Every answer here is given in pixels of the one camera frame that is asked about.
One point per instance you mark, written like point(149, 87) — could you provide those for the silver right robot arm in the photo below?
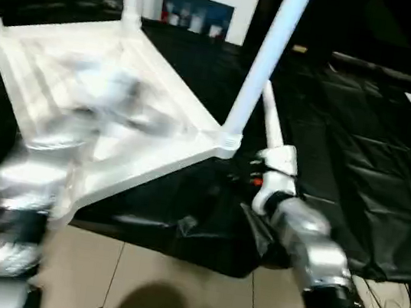
point(312, 240)

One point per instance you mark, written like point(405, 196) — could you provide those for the black plastic mat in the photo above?
point(343, 163)

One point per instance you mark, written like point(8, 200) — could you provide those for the dark cabinet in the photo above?
point(365, 19)

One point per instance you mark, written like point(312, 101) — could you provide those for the red item in cabinet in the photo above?
point(164, 14)

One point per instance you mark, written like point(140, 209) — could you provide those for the white plastic table top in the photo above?
point(68, 63)

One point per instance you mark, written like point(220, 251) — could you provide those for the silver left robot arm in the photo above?
point(27, 181)

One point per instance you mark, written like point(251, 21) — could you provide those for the small yellow label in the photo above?
point(299, 49)

